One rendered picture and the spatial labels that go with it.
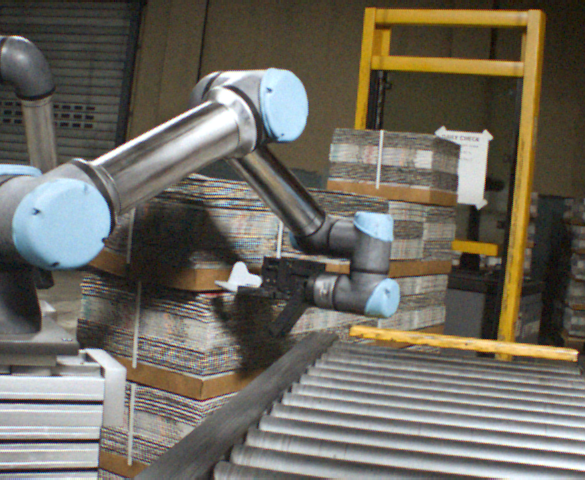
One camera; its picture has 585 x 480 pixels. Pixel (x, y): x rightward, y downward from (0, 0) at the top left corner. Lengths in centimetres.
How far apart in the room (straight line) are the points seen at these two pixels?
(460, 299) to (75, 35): 706
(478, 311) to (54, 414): 245
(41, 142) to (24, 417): 98
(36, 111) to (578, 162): 735
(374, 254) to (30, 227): 74
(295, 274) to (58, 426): 63
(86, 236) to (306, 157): 787
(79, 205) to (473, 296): 255
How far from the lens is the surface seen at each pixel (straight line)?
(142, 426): 196
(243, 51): 921
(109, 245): 192
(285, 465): 84
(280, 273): 169
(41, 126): 208
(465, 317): 350
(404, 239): 267
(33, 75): 201
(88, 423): 129
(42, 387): 126
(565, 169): 889
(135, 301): 192
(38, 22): 1008
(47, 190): 109
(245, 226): 189
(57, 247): 110
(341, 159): 296
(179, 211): 179
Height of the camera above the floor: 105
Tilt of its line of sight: 3 degrees down
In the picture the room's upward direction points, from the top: 6 degrees clockwise
